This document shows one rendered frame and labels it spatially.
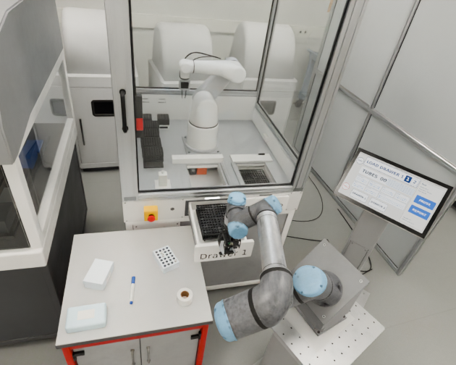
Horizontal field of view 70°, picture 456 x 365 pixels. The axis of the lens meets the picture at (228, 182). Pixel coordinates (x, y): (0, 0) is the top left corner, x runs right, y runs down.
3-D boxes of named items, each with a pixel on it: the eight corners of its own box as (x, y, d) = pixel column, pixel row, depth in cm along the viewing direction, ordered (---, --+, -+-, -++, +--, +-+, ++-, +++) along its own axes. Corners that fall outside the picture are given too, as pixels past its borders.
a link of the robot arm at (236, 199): (228, 202, 127) (227, 188, 134) (225, 222, 134) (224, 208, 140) (248, 203, 128) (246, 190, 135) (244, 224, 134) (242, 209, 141)
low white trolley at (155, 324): (200, 391, 186) (213, 320, 141) (82, 416, 170) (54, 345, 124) (186, 301, 230) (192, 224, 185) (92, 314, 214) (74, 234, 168)
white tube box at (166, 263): (179, 266, 160) (179, 262, 158) (163, 274, 156) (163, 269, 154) (168, 250, 168) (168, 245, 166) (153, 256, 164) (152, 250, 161)
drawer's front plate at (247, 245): (250, 256, 164) (254, 241, 158) (193, 262, 157) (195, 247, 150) (250, 253, 165) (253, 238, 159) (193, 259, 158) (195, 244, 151)
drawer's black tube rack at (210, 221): (235, 240, 169) (237, 232, 165) (202, 243, 164) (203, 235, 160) (226, 211, 186) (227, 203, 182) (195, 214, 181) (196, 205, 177)
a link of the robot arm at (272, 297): (290, 300, 81) (269, 185, 121) (253, 315, 85) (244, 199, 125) (310, 322, 87) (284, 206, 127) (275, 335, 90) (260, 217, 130)
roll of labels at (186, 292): (184, 290, 151) (185, 284, 148) (195, 299, 147) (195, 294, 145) (173, 299, 146) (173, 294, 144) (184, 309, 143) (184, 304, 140)
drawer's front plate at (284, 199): (285, 210, 196) (289, 196, 189) (239, 214, 188) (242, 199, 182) (284, 208, 197) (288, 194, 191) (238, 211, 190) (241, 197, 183)
